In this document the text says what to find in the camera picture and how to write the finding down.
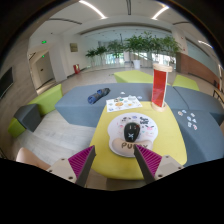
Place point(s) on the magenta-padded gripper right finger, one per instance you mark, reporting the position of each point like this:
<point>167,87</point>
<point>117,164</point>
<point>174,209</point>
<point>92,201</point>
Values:
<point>150,161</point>

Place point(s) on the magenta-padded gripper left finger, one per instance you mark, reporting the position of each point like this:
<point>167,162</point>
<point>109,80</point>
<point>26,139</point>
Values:
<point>81,163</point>

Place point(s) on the black computer mouse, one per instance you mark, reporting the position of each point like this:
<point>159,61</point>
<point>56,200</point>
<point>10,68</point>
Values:
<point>131,131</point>

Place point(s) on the round white printed mouse pad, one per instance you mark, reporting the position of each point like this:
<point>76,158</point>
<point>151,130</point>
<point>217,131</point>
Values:
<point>116,128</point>

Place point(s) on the tan wooden stool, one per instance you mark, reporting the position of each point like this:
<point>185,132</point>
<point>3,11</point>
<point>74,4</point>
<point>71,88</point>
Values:
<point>30,158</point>

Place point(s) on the long grey upholstered bench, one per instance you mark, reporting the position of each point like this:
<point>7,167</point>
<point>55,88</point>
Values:
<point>76,106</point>

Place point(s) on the small paper stickers group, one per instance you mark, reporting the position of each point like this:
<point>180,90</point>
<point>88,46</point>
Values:
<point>189,118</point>

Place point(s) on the white sticker sheet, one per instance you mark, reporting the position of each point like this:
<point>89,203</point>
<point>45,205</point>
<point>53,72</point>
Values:
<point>123,104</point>

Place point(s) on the dark blue folded umbrella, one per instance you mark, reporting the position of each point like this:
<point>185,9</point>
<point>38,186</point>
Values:
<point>98,95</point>

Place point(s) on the dark grey seat block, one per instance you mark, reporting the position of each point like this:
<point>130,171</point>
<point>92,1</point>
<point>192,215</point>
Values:
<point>28,116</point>

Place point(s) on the lime green seat block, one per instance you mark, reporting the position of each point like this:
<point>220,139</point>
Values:
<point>46,100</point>
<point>15,128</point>

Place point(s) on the red prism tower wooden ends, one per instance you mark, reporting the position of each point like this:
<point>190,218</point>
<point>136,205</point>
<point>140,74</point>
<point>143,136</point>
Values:
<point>159,86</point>

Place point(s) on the yellow-green upholstered bench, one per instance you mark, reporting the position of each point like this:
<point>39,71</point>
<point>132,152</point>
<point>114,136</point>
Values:
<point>133,76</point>
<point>185,82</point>

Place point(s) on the red fire extinguisher box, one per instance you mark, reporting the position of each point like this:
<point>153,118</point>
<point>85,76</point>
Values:
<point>76,68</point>

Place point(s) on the wooden slat bench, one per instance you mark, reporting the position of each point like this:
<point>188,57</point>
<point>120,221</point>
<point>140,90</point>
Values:
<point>218,95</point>

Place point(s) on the potted green plants row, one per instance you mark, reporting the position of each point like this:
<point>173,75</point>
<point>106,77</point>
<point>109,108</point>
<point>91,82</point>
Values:
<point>136,41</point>

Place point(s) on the green exit sign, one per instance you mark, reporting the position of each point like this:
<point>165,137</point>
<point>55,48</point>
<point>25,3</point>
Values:
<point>44,42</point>

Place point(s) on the ceiling strip lights group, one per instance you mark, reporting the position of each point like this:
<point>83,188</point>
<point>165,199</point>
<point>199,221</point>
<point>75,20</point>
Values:
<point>91,7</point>

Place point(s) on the black wall screen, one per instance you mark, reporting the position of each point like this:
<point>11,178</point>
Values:
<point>6,83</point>

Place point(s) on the framed wall plaque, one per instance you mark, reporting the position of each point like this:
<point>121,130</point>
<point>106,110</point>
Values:
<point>73,47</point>

